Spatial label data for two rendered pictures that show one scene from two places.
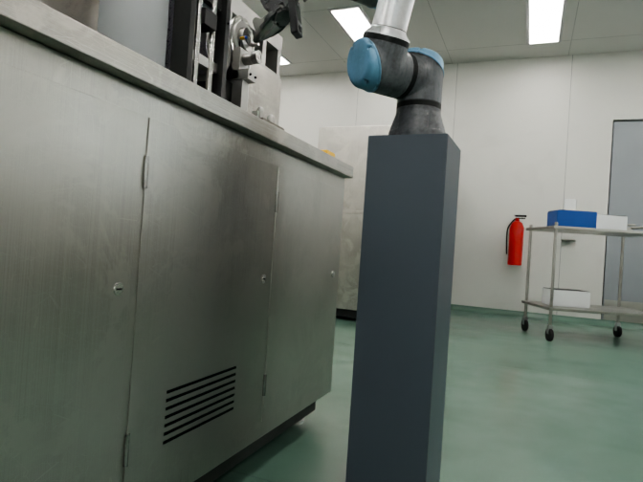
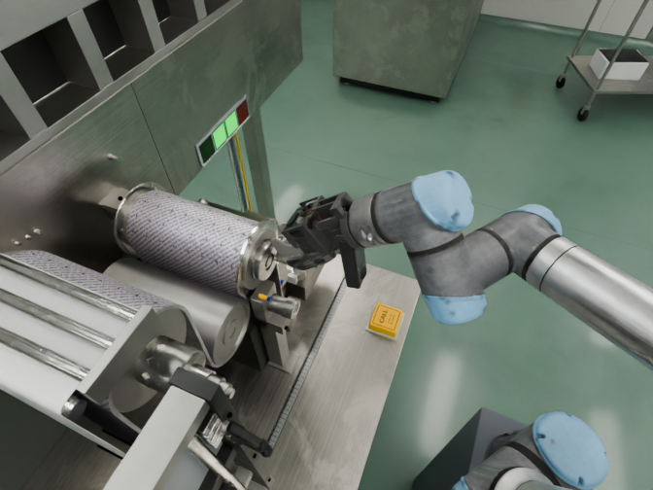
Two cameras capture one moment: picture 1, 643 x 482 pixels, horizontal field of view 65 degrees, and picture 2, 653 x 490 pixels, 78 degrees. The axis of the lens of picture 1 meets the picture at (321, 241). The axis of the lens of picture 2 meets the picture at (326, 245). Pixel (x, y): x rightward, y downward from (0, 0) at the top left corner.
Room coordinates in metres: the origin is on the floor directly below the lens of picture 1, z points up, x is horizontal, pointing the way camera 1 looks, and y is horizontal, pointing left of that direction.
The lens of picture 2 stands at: (1.17, 0.17, 1.84)
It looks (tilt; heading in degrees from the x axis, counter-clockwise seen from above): 51 degrees down; 0
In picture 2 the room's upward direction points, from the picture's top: straight up
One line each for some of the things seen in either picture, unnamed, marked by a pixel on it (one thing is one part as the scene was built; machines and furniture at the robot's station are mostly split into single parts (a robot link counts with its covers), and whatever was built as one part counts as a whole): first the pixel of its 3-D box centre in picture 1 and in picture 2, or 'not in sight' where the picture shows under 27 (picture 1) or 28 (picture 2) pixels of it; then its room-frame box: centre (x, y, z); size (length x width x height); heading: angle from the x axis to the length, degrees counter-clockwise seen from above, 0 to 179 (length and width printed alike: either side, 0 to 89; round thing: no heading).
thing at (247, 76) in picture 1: (243, 98); (279, 332); (1.57, 0.27, 1.05); 0.06 x 0.05 x 0.31; 68
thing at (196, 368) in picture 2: not in sight; (211, 384); (1.35, 0.31, 1.34); 0.06 x 0.03 x 0.03; 68
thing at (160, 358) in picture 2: not in sight; (171, 367); (1.38, 0.37, 1.34); 0.06 x 0.06 x 0.06; 68
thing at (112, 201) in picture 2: not in sight; (119, 200); (1.73, 0.57, 1.28); 0.06 x 0.05 x 0.02; 68
